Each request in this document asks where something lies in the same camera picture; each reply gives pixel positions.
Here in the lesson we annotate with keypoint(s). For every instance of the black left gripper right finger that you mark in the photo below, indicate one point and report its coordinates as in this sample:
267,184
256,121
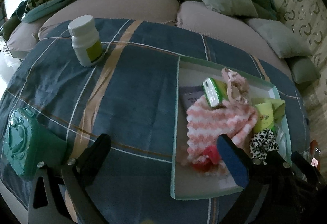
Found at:
248,175

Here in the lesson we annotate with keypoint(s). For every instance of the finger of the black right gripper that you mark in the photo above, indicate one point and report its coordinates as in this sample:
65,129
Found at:
312,174
279,171

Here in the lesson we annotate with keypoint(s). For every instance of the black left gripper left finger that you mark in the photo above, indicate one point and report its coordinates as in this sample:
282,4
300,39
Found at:
46,204

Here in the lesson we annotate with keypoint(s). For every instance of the leopard print scrunchie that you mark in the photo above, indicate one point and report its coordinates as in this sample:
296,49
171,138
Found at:
262,143

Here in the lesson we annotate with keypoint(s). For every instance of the red fuzzy item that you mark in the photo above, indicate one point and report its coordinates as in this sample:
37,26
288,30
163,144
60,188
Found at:
209,159

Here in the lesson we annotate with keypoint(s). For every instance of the yellow green tissue pack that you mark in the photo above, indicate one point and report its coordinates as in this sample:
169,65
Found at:
270,112

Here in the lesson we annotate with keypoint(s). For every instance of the pink white striped fuzzy cloth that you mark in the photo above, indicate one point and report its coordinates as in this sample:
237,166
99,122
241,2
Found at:
205,125

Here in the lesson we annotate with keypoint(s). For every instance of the beige sock with print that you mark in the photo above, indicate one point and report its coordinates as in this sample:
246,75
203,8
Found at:
237,86

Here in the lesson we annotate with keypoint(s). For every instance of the green small carton box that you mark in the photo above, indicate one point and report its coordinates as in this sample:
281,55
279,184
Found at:
215,92

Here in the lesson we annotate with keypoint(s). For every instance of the teal plastic case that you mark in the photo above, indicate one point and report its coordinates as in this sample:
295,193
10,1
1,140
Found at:
27,142

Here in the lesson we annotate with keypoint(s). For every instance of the white green-rimmed tray box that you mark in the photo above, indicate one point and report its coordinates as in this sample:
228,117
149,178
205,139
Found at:
187,183

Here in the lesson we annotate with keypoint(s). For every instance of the purple booklet in tray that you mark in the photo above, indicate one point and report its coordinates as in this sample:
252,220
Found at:
189,95

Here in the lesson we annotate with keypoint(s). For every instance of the green armrest cushion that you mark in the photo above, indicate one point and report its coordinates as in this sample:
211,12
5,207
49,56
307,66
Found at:
302,69

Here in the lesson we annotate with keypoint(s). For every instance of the pale grey throw pillow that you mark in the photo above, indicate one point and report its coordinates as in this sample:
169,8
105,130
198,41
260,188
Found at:
280,38

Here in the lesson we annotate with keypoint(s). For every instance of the blue plaid blanket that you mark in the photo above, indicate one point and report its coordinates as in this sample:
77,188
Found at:
131,95

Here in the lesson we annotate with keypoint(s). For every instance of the pink right seat cushion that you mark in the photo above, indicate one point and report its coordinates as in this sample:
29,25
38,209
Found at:
196,17

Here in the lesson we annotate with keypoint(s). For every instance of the pink seat cushion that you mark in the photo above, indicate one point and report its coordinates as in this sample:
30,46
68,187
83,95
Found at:
25,36
196,17

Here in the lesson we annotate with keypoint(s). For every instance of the white pill bottle green label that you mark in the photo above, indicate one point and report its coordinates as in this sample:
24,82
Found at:
85,40

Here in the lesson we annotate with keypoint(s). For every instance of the pink left seat cushion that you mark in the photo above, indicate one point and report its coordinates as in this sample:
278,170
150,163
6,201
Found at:
25,36

